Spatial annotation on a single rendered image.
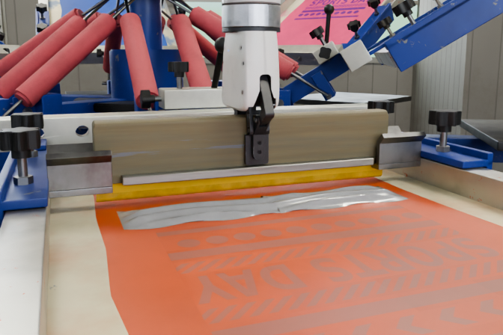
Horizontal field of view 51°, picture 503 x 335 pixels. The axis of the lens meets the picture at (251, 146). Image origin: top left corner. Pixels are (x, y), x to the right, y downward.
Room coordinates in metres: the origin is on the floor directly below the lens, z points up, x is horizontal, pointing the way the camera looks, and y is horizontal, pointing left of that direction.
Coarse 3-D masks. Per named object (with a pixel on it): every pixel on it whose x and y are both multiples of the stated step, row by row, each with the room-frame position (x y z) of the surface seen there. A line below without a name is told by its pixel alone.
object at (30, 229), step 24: (408, 168) 0.78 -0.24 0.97; (432, 168) 0.73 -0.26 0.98; (456, 168) 0.69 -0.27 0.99; (480, 168) 0.68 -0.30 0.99; (456, 192) 0.68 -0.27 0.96; (480, 192) 0.65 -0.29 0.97; (24, 216) 0.48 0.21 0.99; (48, 216) 0.52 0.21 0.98; (0, 240) 0.41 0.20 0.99; (24, 240) 0.41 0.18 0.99; (48, 240) 0.47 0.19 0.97; (0, 264) 0.36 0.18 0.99; (24, 264) 0.36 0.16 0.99; (48, 264) 0.44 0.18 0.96; (0, 288) 0.32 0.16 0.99; (24, 288) 0.32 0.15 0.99; (0, 312) 0.29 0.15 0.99; (24, 312) 0.29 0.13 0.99
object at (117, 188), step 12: (336, 168) 0.74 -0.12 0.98; (348, 168) 0.74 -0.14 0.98; (360, 168) 0.75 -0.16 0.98; (372, 168) 0.76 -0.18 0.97; (192, 180) 0.66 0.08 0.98; (204, 180) 0.67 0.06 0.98; (216, 180) 0.67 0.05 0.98; (228, 180) 0.68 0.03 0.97; (240, 180) 0.69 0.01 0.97; (252, 180) 0.69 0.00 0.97
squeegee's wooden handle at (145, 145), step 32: (96, 128) 0.61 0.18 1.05; (128, 128) 0.63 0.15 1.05; (160, 128) 0.64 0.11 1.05; (192, 128) 0.65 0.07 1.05; (224, 128) 0.67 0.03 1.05; (288, 128) 0.70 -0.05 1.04; (320, 128) 0.71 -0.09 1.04; (352, 128) 0.73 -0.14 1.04; (384, 128) 0.75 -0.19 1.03; (128, 160) 0.63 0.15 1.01; (160, 160) 0.64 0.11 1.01; (192, 160) 0.65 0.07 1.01; (224, 160) 0.67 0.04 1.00; (288, 160) 0.70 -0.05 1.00
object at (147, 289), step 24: (216, 192) 0.69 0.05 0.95; (240, 192) 0.69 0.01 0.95; (96, 216) 0.59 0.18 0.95; (264, 216) 0.59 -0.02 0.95; (120, 240) 0.51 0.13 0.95; (144, 240) 0.51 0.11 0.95; (120, 264) 0.45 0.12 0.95; (144, 264) 0.45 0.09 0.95; (168, 264) 0.45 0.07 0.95; (120, 288) 0.40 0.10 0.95; (144, 288) 0.40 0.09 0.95; (168, 288) 0.40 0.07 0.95; (120, 312) 0.36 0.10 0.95; (144, 312) 0.36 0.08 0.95; (168, 312) 0.36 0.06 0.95; (192, 312) 0.36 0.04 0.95
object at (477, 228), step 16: (256, 192) 0.69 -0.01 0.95; (272, 192) 0.69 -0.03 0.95; (288, 192) 0.69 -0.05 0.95; (304, 192) 0.69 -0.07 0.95; (400, 192) 0.69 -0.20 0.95; (336, 208) 0.62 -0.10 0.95; (352, 208) 0.62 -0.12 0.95; (416, 208) 0.62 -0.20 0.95; (432, 208) 0.62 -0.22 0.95; (448, 208) 0.62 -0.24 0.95; (448, 224) 0.56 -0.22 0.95; (464, 224) 0.56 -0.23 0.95; (480, 224) 0.56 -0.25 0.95; (496, 224) 0.56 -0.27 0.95; (480, 240) 0.51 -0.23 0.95; (496, 240) 0.51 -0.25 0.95
